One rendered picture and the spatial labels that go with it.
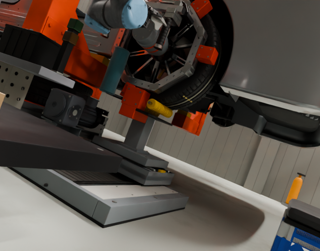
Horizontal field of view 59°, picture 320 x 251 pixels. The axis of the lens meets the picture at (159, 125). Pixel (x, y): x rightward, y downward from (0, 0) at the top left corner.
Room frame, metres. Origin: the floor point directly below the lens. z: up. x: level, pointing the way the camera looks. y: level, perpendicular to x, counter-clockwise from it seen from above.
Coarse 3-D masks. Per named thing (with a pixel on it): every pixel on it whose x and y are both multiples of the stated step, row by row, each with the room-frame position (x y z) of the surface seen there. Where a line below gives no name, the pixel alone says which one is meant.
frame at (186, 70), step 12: (156, 0) 1.64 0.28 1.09; (180, 0) 1.57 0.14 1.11; (192, 12) 1.53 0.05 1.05; (120, 36) 1.71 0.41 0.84; (204, 36) 1.49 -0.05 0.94; (192, 48) 1.49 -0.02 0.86; (192, 60) 1.48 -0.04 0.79; (180, 72) 1.51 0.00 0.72; (192, 72) 1.51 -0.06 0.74; (132, 84) 1.62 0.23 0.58; (144, 84) 1.58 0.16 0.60; (156, 84) 1.54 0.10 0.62; (168, 84) 1.54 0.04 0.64
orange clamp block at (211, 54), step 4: (200, 48) 1.47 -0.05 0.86; (204, 48) 1.46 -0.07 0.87; (208, 48) 1.45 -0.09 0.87; (212, 48) 1.44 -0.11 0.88; (200, 52) 1.47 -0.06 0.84; (204, 52) 1.46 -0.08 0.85; (208, 52) 1.45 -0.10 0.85; (212, 52) 1.44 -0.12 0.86; (216, 52) 1.47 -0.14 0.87; (196, 56) 1.47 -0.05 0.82; (200, 56) 1.46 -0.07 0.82; (204, 56) 1.45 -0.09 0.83; (208, 56) 1.44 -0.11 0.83; (212, 56) 1.44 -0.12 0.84; (216, 56) 1.49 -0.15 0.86; (200, 60) 1.50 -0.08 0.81; (204, 60) 1.48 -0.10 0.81; (208, 60) 1.45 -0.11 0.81; (212, 60) 1.45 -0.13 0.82; (212, 64) 1.49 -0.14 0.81
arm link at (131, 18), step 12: (108, 0) 0.89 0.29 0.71; (120, 0) 0.82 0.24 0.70; (132, 0) 0.82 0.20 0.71; (108, 12) 0.87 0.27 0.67; (120, 12) 0.84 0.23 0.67; (132, 12) 0.83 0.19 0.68; (144, 12) 0.86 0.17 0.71; (108, 24) 0.91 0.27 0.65; (120, 24) 0.87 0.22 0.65; (132, 24) 0.85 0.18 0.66
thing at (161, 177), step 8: (96, 144) 1.77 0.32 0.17; (128, 160) 1.63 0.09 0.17; (120, 168) 1.58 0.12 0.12; (128, 168) 1.56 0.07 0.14; (136, 168) 1.54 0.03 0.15; (144, 168) 1.58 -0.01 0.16; (152, 168) 1.58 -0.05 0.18; (160, 168) 1.77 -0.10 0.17; (128, 176) 1.55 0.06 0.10; (136, 176) 1.53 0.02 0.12; (144, 176) 1.51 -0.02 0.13; (152, 176) 1.56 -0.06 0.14; (160, 176) 1.65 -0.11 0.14; (168, 176) 1.75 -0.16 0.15; (144, 184) 1.51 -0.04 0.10; (152, 184) 1.59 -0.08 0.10; (160, 184) 1.68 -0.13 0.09; (168, 184) 1.79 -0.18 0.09
